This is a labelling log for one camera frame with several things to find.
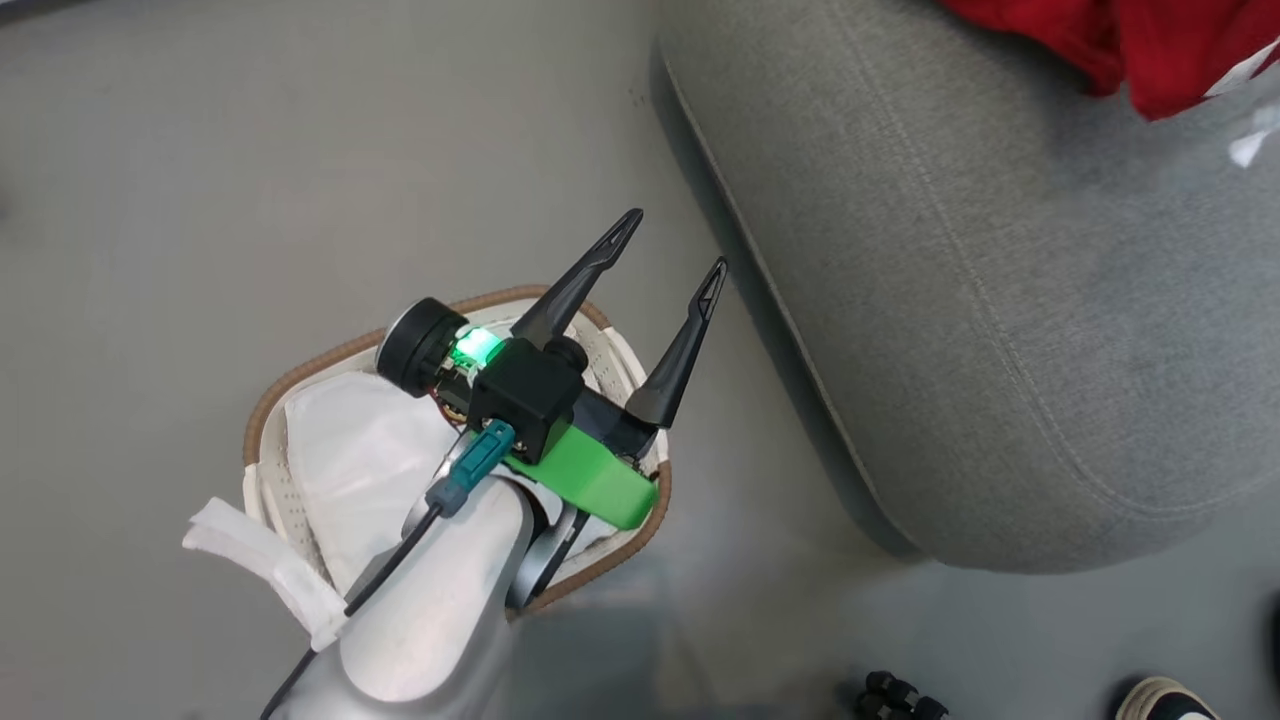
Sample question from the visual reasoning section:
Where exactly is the white and black shoe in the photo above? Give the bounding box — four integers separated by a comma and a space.
1114, 676, 1224, 720

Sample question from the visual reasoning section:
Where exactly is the black cable with teal connector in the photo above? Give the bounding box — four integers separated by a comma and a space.
261, 419, 517, 720

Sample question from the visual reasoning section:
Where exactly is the grey fabric sofa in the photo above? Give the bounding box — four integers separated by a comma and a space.
655, 0, 1280, 577

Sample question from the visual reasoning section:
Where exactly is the white velcro strap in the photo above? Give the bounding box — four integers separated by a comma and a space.
182, 496, 349, 653

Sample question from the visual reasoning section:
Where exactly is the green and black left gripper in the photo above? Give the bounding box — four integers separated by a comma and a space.
377, 207, 729, 532

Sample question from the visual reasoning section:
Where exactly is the white laundry basket brown rim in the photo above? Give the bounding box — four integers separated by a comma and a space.
242, 285, 673, 616

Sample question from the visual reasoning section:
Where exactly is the black knobbed part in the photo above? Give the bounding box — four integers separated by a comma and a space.
857, 670, 950, 720

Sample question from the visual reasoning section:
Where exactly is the red jersey with white trim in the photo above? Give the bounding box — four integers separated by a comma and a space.
938, 0, 1280, 169

